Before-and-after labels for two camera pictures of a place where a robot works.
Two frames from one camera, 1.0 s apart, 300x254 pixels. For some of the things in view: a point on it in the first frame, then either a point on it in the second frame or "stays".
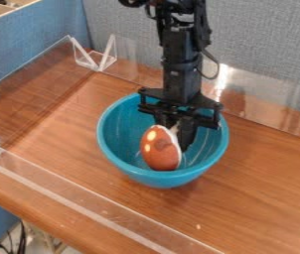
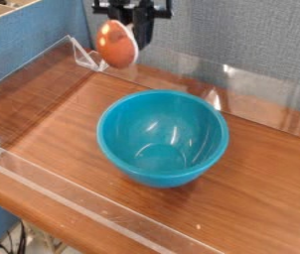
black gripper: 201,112 → 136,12
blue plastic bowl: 120,126 stays
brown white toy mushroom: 161,149 → 116,44
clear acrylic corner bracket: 92,60 stays
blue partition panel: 16,37 stays
